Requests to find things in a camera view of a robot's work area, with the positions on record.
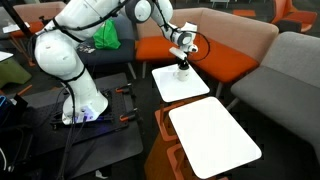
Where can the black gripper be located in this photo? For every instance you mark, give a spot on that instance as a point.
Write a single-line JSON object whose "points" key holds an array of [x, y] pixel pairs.
{"points": [[183, 61]]}

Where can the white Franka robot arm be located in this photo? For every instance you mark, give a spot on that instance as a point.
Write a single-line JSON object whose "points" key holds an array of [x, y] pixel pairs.
{"points": [[56, 53]]}

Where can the pink sofa with orange seat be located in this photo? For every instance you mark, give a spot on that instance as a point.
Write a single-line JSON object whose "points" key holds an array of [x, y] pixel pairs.
{"points": [[226, 63]]}

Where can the orange black clamp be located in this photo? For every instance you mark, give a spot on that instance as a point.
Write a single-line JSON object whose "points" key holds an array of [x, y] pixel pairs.
{"points": [[121, 89], [128, 116]]}

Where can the dark blue seat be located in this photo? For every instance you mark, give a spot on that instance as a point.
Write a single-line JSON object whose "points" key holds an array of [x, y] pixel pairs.
{"points": [[110, 57]]}

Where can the small orange table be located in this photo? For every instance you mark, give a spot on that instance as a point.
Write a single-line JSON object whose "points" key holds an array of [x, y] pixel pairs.
{"points": [[244, 13]]}

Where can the green bag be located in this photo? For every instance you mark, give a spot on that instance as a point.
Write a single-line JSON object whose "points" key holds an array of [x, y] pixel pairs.
{"points": [[106, 37]]}

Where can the gray fabric sofa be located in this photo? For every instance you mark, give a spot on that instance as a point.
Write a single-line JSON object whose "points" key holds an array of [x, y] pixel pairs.
{"points": [[286, 93]]}

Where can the black robot cart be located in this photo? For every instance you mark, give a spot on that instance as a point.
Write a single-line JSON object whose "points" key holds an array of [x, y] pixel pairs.
{"points": [[110, 146]]}

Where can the orange lounge chair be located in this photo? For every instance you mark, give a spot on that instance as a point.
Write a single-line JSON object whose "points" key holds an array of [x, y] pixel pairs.
{"points": [[296, 16]]}

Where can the pink chair with orange cushion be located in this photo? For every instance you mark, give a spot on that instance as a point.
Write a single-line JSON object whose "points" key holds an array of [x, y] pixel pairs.
{"points": [[33, 11]]}

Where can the green ottoman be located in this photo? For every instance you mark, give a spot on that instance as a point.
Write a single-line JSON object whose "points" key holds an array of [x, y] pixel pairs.
{"points": [[13, 73]]}

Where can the white paper sheet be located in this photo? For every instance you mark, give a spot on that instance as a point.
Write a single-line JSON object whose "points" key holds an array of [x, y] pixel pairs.
{"points": [[13, 28]]}

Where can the black tripod pole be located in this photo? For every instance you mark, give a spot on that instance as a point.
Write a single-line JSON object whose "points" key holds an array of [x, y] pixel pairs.
{"points": [[15, 15]]}

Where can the black electronics box blue light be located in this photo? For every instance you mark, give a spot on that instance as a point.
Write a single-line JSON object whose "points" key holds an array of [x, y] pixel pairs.
{"points": [[8, 110]]}

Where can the white side table orange frame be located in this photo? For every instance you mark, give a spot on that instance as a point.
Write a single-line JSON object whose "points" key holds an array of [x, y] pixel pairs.
{"points": [[180, 90], [213, 136]]}

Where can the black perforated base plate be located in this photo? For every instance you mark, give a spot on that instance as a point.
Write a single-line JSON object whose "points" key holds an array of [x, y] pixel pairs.
{"points": [[115, 100]]}

